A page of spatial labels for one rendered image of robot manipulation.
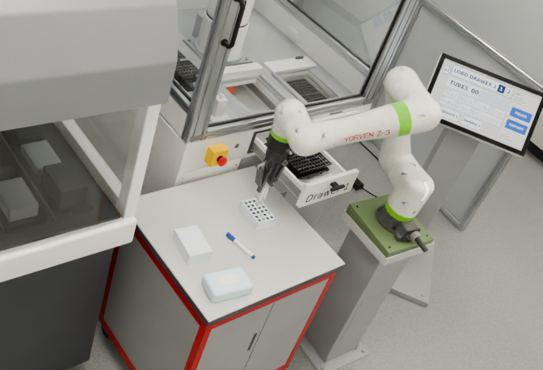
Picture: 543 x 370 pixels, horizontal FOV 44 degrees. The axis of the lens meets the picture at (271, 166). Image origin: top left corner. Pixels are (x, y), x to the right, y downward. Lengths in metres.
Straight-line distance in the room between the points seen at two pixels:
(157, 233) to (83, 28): 0.93
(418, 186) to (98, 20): 1.39
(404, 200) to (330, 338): 0.79
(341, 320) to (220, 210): 0.81
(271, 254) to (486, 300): 1.83
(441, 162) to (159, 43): 1.98
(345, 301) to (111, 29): 1.68
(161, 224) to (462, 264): 2.18
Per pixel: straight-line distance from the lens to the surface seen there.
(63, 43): 1.67
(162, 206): 2.48
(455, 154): 3.42
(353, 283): 2.88
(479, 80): 3.29
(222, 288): 2.21
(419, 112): 2.28
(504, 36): 4.01
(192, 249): 2.28
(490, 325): 3.87
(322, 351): 3.18
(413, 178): 2.60
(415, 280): 3.77
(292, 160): 2.65
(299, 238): 2.54
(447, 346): 3.61
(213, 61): 2.31
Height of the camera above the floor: 2.42
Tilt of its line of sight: 36 degrees down
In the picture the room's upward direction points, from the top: 21 degrees clockwise
